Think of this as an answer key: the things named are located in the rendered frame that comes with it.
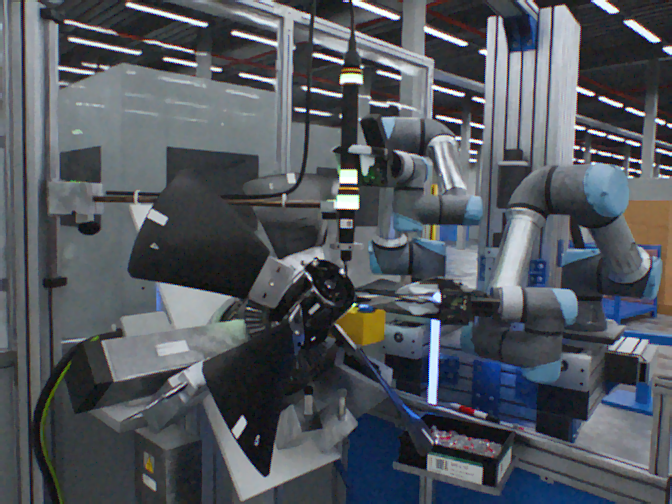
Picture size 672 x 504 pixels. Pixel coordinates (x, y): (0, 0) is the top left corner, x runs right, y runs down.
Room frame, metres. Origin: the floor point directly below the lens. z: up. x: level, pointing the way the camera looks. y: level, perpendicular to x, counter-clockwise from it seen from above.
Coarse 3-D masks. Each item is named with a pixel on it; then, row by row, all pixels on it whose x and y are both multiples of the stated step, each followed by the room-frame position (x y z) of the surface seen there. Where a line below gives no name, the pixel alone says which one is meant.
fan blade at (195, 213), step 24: (168, 192) 1.00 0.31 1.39; (192, 192) 1.02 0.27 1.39; (168, 216) 0.99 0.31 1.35; (192, 216) 1.01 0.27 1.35; (216, 216) 1.03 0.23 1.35; (144, 240) 0.96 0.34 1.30; (168, 240) 0.98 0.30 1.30; (192, 240) 1.00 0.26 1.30; (216, 240) 1.02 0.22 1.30; (240, 240) 1.04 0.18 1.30; (144, 264) 0.96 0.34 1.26; (168, 264) 0.98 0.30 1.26; (192, 264) 1.00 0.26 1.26; (216, 264) 1.02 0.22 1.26; (240, 264) 1.03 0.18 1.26; (216, 288) 1.02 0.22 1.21; (240, 288) 1.04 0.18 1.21
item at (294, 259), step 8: (312, 248) 1.17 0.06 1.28; (320, 248) 1.17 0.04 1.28; (288, 256) 1.17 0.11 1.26; (296, 256) 1.17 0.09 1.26; (304, 256) 1.17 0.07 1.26; (312, 256) 1.16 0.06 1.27; (320, 256) 1.16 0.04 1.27; (288, 264) 1.16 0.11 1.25; (296, 264) 1.16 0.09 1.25; (296, 272) 1.15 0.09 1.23
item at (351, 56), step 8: (352, 40) 1.16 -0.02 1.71; (352, 48) 1.16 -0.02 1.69; (344, 56) 1.16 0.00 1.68; (352, 56) 1.15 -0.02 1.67; (360, 56) 1.16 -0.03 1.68; (344, 64) 1.15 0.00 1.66; (352, 64) 1.15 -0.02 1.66; (360, 64) 1.16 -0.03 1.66; (344, 216) 1.15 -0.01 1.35; (352, 216) 1.15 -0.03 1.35; (344, 224) 1.15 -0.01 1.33; (352, 224) 1.15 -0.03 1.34; (344, 232) 1.15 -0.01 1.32; (352, 232) 1.15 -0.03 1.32; (344, 240) 1.15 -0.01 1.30; (352, 240) 1.15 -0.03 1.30; (344, 256) 1.15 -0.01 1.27
